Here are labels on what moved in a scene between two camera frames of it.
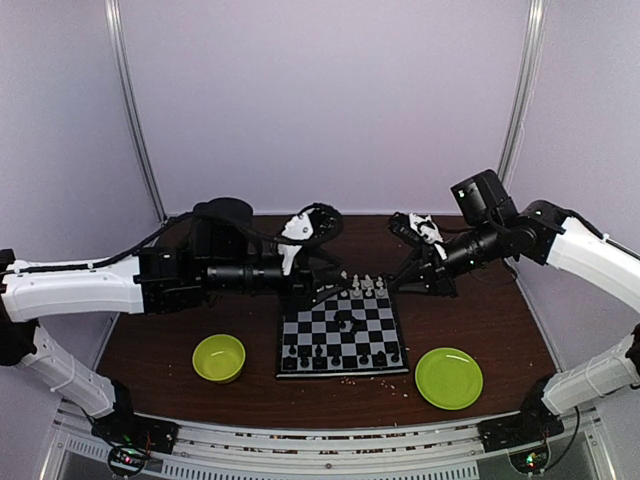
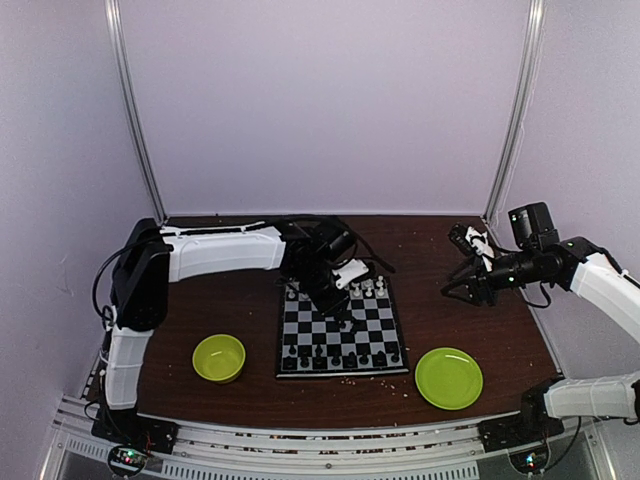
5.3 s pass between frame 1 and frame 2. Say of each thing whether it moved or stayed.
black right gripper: moved
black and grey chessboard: stayed
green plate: stayed
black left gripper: moved
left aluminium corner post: stayed
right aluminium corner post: stayed
